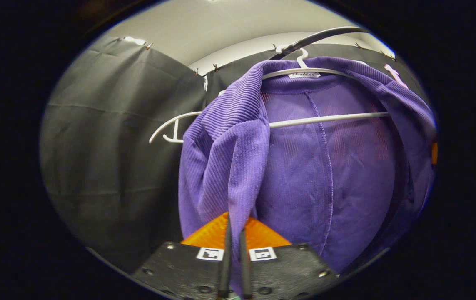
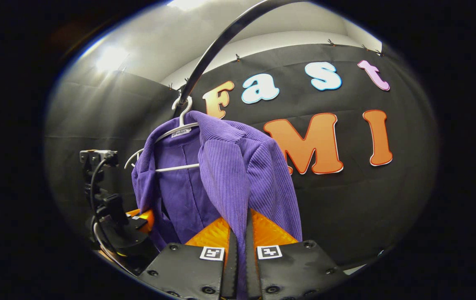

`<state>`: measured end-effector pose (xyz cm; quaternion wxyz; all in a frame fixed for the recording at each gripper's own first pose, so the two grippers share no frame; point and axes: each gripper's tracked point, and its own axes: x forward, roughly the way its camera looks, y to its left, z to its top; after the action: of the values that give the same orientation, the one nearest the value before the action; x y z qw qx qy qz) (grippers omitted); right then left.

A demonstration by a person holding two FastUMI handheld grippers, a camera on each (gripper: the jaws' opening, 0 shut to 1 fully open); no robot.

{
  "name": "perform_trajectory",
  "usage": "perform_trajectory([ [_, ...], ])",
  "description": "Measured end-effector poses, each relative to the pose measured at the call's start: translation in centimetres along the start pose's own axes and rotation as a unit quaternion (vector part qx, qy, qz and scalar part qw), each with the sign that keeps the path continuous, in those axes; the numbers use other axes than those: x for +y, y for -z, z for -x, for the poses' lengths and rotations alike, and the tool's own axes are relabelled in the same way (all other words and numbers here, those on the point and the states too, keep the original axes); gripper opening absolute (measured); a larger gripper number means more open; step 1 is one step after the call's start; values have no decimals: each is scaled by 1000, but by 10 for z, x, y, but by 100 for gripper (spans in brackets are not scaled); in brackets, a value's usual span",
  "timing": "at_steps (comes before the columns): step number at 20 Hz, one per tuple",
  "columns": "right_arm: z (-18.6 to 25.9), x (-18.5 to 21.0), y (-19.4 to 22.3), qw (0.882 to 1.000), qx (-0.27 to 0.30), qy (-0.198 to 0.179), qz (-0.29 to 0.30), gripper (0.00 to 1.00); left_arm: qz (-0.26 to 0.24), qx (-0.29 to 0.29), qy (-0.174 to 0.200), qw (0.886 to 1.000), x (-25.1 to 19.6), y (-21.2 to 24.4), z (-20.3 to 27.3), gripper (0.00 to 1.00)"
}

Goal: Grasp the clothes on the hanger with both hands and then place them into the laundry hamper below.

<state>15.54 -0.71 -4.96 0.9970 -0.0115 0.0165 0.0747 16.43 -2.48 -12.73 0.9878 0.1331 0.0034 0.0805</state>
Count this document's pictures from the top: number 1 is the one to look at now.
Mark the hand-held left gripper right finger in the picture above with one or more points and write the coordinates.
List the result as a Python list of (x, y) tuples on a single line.
[(246, 271)]

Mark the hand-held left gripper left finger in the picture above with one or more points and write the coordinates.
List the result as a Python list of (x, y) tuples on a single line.
[(224, 271)]

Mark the white plastic clothes hanger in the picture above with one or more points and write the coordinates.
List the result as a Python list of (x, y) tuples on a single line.
[(329, 118), (171, 123)]

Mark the small ceiling light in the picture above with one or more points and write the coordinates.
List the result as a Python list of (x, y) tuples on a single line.
[(134, 40)]

